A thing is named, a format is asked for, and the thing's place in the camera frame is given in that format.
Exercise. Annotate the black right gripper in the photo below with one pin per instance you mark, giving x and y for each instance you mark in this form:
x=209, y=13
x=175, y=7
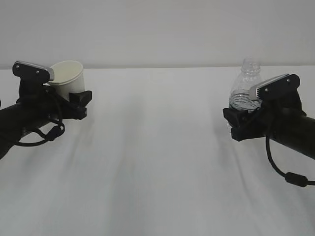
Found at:
x=245, y=125

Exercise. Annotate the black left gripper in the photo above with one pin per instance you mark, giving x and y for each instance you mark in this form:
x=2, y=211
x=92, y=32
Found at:
x=52, y=105

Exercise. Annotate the clear plastic water bottle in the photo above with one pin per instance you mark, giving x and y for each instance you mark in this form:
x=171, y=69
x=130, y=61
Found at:
x=248, y=77

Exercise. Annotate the white paper cup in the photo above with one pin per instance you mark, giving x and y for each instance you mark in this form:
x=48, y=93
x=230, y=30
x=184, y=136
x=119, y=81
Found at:
x=68, y=78

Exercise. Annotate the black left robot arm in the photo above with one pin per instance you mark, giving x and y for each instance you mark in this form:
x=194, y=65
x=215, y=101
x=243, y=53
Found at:
x=38, y=119

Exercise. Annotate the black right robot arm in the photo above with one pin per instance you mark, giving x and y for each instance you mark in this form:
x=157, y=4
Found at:
x=297, y=133

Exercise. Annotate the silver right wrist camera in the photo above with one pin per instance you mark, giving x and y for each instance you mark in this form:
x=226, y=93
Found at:
x=278, y=93

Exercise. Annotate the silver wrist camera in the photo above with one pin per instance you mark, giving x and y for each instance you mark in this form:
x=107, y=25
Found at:
x=32, y=77
x=278, y=93

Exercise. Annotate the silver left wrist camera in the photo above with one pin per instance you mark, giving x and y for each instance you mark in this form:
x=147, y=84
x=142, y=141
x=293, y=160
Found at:
x=32, y=77

